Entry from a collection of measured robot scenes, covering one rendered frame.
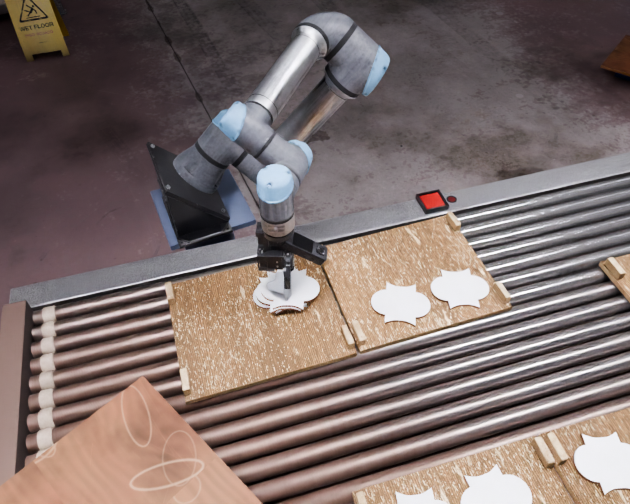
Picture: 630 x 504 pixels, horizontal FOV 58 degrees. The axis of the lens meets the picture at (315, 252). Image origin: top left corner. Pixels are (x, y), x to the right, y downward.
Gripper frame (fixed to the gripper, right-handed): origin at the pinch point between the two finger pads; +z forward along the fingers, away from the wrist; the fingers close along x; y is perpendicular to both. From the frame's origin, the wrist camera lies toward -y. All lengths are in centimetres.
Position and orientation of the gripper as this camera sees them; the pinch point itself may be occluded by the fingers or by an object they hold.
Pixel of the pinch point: (291, 283)
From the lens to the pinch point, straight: 143.2
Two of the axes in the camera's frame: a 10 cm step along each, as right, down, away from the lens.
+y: -10.0, -0.3, 0.4
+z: 0.1, 6.8, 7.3
